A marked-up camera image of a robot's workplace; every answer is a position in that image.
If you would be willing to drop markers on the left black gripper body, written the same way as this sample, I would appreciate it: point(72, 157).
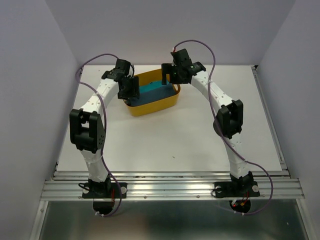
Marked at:
point(126, 92)

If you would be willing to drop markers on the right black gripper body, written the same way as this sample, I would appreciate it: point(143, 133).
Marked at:
point(175, 76)

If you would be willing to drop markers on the yellow plastic basket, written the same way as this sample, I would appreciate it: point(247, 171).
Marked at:
point(144, 79)

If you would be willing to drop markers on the dark blue-grey t shirt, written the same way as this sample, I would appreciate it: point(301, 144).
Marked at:
point(150, 95)

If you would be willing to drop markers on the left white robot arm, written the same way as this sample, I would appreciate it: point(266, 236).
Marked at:
point(88, 124)

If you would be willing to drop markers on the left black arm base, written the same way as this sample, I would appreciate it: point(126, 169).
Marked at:
point(103, 190)

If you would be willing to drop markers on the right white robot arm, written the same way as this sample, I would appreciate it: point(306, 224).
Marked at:
point(227, 112)

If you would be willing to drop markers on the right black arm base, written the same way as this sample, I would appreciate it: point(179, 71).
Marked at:
point(236, 187)

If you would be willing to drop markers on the rolled teal t shirt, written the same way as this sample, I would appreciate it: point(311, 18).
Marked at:
point(150, 86)

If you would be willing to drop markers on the aluminium front rail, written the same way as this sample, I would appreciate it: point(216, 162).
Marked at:
point(170, 186)

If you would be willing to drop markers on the aluminium rail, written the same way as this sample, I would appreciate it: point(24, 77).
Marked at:
point(170, 186)
point(272, 129)

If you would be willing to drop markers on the aluminium right side rail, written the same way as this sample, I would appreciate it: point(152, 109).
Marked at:
point(272, 129)

